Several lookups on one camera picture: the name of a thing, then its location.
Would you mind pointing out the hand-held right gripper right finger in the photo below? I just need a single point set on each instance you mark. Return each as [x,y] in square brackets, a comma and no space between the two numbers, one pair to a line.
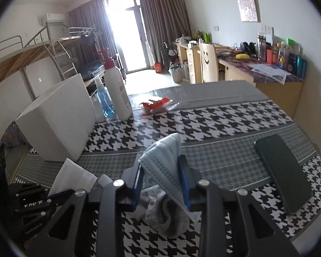
[184,184]

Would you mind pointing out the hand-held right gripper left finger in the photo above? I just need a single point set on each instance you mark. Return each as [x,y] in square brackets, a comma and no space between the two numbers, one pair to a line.
[137,190]

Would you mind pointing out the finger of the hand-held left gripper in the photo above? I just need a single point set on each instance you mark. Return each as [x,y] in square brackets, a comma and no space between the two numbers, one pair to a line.
[58,196]

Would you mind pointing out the blue face mask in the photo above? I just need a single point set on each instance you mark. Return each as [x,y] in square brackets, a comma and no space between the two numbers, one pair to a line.
[163,160]

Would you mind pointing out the grey towel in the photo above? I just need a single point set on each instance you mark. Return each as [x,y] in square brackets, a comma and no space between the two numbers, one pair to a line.
[165,219]

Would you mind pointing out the white foam box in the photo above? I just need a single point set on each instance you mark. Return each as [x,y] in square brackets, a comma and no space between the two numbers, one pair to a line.
[58,117]

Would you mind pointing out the white rolled sheet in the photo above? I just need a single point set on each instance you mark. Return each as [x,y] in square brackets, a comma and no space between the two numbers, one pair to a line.
[105,180]

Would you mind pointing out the houndstooth tablecloth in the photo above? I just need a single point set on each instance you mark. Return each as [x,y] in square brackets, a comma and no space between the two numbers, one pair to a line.
[224,128]

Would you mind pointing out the patterned cloth bundle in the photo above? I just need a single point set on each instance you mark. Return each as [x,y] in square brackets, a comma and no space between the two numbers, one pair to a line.
[13,136]

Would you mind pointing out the red snack packet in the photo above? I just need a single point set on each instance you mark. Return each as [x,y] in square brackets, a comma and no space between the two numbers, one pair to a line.
[155,104]

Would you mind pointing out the clear bottle with blue liquid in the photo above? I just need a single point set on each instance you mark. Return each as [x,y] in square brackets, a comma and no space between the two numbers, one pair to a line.
[105,101]

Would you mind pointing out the white pump lotion bottle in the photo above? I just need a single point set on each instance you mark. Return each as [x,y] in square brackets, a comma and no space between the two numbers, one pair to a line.
[119,93]

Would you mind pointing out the black smartphone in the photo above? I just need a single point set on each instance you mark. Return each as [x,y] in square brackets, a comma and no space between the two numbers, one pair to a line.
[283,171]

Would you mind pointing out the white bucket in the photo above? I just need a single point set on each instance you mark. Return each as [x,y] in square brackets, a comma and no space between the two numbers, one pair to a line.
[177,74]

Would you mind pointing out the light wooden desk with drawers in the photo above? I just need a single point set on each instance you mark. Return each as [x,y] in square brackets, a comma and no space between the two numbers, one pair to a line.
[192,67]

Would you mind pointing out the orange bag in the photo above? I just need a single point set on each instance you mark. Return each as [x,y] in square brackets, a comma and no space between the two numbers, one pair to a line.
[158,67]

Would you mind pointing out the wooden chair with smiley face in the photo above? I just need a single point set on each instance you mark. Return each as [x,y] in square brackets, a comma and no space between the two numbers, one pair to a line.
[209,64]

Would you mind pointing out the dark blue checked quilt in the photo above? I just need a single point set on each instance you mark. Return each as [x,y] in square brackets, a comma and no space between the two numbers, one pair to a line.
[92,69]

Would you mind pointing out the wooden desk with patterned cover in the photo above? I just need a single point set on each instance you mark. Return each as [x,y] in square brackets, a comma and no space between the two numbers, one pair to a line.
[278,96]

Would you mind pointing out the black bag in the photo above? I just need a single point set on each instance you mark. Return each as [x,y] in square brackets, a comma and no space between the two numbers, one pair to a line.
[167,55]

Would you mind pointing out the yellow item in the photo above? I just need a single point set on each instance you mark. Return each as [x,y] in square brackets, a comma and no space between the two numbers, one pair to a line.
[242,56]

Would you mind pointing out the printed papers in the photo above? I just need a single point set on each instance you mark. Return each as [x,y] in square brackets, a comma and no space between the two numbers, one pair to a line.
[270,72]

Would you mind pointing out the grey metal bunk bed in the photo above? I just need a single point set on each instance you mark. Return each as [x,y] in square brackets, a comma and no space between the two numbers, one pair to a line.
[18,59]
[75,36]

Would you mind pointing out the green packet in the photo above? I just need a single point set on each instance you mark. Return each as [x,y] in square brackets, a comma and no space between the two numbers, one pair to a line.
[206,37]

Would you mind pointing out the glass balcony door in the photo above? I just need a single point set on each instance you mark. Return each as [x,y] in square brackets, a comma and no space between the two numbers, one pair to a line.
[128,32]

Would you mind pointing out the dark hanging clothes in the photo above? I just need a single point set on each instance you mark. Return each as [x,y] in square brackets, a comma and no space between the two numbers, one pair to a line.
[88,38]

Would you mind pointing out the brown curtain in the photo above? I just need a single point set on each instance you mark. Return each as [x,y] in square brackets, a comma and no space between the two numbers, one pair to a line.
[91,18]
[163,24]

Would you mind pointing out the row of toiletry bottles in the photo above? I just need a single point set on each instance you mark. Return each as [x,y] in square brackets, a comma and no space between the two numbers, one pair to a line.
[283,56]

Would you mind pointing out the white air conditioner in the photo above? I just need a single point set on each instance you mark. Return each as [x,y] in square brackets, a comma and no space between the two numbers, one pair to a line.
[53,19]

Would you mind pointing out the wall socket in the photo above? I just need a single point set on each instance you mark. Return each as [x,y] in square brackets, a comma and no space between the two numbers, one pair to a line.
[266,29]

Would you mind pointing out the cartoon wall picture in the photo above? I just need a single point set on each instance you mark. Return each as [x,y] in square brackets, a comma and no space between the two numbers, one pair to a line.
[248,8]

